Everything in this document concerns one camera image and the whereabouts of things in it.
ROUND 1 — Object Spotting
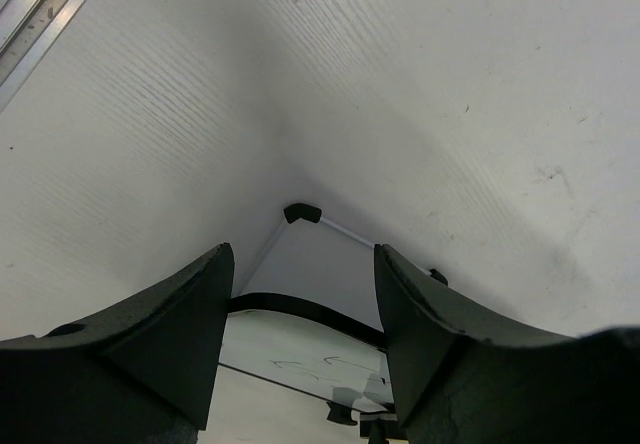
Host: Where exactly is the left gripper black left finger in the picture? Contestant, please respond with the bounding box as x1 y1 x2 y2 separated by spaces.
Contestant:
1 243 234 443

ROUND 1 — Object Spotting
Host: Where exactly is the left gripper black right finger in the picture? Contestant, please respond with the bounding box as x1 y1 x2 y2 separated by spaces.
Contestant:
374 245 639 443

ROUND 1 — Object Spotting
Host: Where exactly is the small black-framed whiteboard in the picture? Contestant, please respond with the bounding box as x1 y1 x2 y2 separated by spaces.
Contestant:
220 203 395 425

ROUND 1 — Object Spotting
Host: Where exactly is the aluminium table frame rail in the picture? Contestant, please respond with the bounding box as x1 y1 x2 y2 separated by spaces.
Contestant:
1 0 86 108

